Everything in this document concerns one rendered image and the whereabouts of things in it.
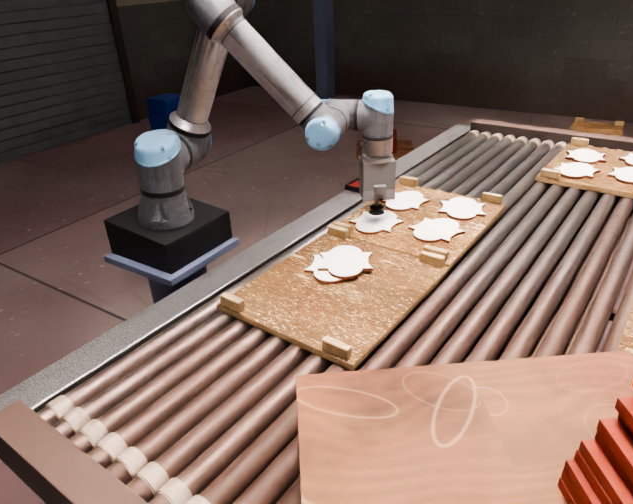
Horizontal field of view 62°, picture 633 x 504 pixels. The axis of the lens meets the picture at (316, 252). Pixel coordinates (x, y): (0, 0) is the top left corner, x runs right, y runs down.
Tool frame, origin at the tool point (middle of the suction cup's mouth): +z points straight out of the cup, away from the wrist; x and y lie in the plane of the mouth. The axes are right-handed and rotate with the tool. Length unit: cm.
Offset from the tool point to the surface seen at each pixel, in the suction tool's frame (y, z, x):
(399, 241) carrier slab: 3.7, 3.4, -11.5
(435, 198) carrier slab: 20.7, 3.4, 13.7
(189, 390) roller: -45, 6, -56
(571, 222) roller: 53, 5, -6
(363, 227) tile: -4.2, 2.6, -3.6
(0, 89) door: -277, 31, 403
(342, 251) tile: -11.7, 1.7, -17.3
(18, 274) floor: -186, 97, 159
